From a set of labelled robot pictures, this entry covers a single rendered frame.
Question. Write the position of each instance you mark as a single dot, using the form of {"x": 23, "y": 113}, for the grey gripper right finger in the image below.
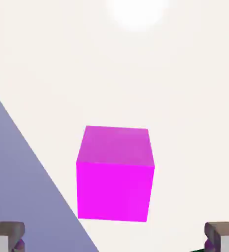
{"x": 222, "y": 236}

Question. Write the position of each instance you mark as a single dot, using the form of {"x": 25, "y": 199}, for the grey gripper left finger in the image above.
{"x": 4, "y": 234}

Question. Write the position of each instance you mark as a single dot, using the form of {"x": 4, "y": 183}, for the small green cube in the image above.
{"x": 198, "y": 250}

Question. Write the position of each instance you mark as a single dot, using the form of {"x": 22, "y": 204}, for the small magenta cube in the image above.
{"x": 114, "y": 187}

